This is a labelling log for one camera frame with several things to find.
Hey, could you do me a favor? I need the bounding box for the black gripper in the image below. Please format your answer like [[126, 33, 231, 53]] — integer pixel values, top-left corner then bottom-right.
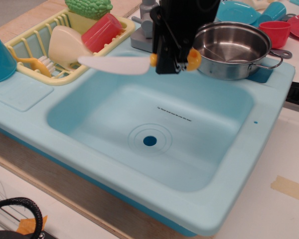
[[150, 0, 220, 74]]

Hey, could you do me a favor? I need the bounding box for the white knife yellow handle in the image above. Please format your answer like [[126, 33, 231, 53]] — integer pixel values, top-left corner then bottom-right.
[[78, 48, 202, 75]]

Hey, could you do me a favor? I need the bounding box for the stainless steel pot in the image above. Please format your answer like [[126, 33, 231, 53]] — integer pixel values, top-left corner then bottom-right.
[[193, 22, 283, 80]]

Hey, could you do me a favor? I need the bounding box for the grey toy faucet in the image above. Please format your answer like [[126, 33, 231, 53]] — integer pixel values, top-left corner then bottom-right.
[[131, 0, 158, 52]]

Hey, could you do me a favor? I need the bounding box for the red plastic cup in rack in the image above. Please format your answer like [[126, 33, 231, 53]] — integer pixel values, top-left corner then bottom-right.
[[81, 13, 123, 52]]

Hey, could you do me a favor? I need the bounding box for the teal plastic plate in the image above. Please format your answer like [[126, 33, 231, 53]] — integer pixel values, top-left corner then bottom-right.
[[216, 1, 261, 24]]

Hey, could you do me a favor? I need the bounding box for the green toy vegetable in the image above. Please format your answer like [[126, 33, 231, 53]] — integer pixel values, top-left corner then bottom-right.
[[65, 0, 113, 20]]

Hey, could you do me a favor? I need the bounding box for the light blue toy sink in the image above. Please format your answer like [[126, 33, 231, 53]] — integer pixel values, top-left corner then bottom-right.
[[0, 23, 296, 238]]

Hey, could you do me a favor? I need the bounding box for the cream plastic jug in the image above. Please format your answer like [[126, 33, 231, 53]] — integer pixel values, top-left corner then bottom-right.
[[48, 25, 93, 71]]

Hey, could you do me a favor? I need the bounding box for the red plastic cup right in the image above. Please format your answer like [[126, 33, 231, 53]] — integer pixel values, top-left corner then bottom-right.
[[259, 21, 291, 48]]

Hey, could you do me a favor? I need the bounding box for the teal plastic cup right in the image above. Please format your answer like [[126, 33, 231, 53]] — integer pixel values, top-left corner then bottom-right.
[[257, 1, 287, 24]]

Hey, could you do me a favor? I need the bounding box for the yellow dish rack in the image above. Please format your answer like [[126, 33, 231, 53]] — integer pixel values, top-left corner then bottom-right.
[[5, 8, 136, 86]]

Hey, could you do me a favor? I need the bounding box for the yellow dish brush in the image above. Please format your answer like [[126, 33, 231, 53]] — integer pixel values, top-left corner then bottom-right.
[[9, 48, 55, 77]]

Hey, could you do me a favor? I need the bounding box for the teal cup upside down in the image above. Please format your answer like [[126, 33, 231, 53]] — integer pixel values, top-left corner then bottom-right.
[[0, 40, 17, 82]]

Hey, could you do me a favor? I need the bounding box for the beige masking tape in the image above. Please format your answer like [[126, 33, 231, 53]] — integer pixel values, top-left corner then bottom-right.
[[271, 175, 299, 200]]

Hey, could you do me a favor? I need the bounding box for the orange tape piece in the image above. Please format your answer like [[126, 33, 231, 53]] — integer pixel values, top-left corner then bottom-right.
[[16, 218, 36, 235]]

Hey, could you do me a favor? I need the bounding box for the grey utensil handle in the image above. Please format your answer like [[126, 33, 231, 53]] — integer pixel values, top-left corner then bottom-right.
[[270, 49, 293, 59]]

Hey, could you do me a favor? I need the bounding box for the black braided cable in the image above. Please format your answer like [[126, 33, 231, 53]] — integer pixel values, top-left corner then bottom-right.
[[0, 197, 43, 239]]

